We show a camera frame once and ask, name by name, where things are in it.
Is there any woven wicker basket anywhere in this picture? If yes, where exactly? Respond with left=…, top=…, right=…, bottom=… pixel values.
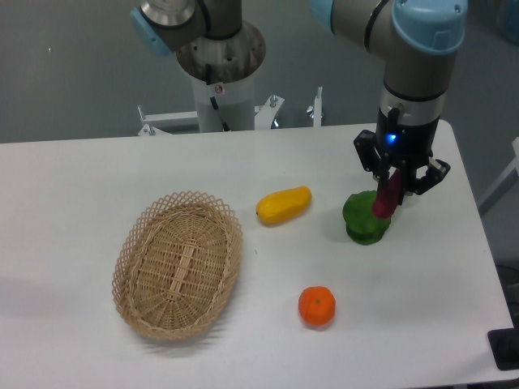
left=112, top=191, right=242, bottom=341

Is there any white furniture leg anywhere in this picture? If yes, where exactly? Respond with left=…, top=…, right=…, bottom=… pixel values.
left=477, top=138, right=518, bottom=217

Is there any black device at table edge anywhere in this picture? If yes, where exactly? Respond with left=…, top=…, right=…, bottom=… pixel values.
left=487, top=328, right=518, bottom=371

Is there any green bok choy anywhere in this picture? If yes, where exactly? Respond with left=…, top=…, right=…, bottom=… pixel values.
left=342, top=190, right=391, bottom=246

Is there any orange tangerine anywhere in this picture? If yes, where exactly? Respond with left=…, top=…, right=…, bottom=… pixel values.
left=298, top=286, right=336, bottom=327

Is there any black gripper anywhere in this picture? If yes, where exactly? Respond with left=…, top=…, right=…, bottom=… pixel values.
left=354, top=110, right=451, bottom=195

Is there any yellow mango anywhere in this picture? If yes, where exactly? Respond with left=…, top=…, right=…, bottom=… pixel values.
left=255, top=186, right=312, bottom=225

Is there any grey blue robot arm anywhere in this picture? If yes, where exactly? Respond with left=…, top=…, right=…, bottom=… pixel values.
left=131, top=1, right=468, bottom=198

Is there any purple sweet potato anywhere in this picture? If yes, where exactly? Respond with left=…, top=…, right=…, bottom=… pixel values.
left=371, top=169, right=401, bottom=220

